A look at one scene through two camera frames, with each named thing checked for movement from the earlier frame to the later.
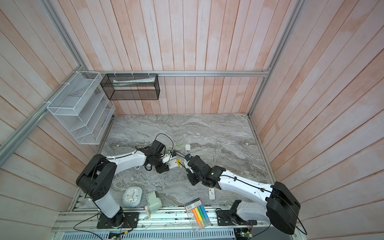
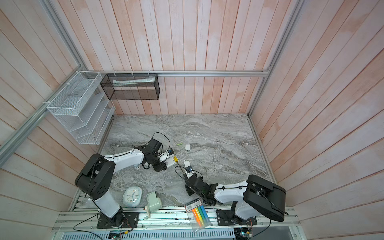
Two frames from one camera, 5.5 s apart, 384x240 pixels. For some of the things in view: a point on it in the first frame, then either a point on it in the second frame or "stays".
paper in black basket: [119, 82] stays
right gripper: [190, 174] to [189, 190]
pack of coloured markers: [198, 217] stays
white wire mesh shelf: [83, 108] stays
